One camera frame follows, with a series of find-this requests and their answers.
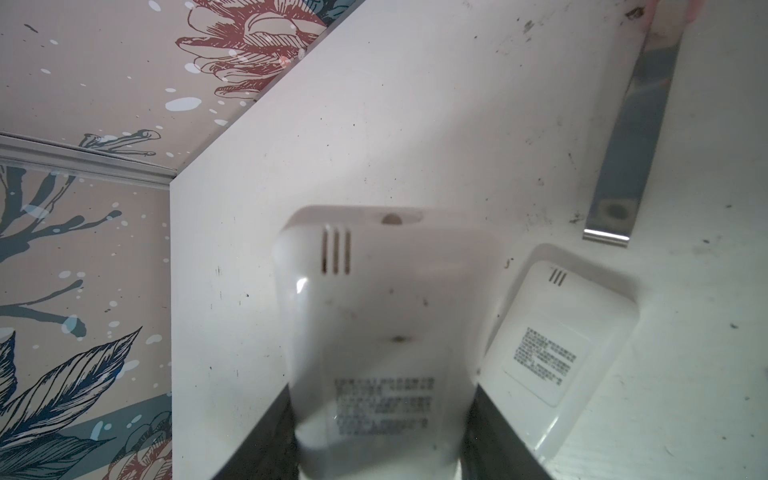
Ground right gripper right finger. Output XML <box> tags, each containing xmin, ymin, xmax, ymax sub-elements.
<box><xmin>460</xmin><ymin>386</ymin><xmax>552</xmax><ymax>480</ymax></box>

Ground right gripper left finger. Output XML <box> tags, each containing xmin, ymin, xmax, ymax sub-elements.
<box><xmin>213</xmin><ymin>385</ymin><xmax>300</xmax><ymax>480</ymax></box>

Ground white remote control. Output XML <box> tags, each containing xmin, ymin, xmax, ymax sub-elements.
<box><xmin>273</xmin><ymin>205</ymin><xmax>504</xmax><ymax>479</ymax></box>
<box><xmin>480</xmin><ymin>261</ymin><xmax>639</xmax><ymax>462</ymax></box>

